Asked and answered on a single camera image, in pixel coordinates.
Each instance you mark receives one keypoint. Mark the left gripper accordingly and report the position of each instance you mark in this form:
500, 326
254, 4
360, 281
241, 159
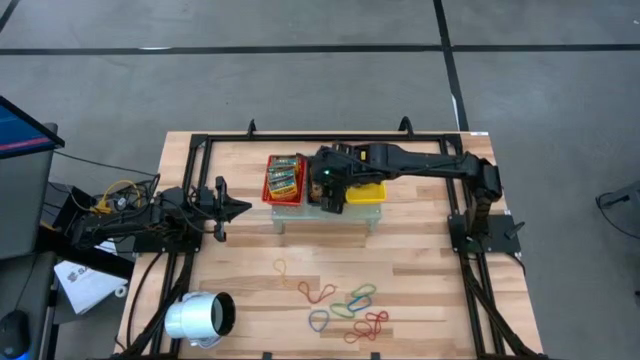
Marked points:
205, 205

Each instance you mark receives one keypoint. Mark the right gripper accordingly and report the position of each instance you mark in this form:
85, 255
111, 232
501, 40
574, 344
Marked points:
335, 165

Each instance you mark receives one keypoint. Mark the yellow Crayola crayon box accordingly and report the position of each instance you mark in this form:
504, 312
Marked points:
285, 161
282, 190
281, 175

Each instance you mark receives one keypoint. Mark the yellow rubber band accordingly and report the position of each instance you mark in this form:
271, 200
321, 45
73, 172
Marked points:
274, 266

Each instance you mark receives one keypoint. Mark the green rubber band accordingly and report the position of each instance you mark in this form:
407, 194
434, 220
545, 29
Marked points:
372, 287
332, 310

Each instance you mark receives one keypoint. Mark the long red rubber band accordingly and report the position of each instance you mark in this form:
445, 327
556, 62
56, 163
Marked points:
316, 301

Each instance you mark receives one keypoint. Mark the blue rubber band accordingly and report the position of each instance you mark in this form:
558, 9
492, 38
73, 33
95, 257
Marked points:
367, 300
310, 320

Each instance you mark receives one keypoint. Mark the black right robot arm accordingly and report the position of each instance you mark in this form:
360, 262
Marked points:
430, 162

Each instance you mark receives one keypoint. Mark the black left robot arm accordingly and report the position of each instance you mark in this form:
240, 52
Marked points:
125, 225

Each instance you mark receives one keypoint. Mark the dark grey desk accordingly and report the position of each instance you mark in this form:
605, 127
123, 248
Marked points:
30, 280

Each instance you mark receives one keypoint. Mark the black plastic basket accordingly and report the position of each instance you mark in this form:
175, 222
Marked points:
311, 200

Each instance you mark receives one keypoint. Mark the yellow plastic basket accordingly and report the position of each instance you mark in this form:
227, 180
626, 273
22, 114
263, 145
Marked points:
367, 195

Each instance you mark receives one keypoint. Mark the clear acrylic stand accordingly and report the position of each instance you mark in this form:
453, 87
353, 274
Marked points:
300, 214

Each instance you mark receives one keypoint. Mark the red plastic basket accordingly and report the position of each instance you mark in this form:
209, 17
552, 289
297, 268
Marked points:
280, 203

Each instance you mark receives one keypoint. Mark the white cylinder with black opening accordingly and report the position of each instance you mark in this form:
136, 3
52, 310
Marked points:
192, 317

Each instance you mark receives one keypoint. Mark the small white paper sheet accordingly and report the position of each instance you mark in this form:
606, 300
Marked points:
106, 246

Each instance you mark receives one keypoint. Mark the monitor with blue screen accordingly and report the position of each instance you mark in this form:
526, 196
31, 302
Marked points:
20, 132

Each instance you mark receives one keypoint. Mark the black computer mouse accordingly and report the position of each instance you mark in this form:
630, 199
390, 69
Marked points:
14, 332

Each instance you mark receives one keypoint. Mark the black aluminium table frame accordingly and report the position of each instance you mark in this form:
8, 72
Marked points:
280, 137

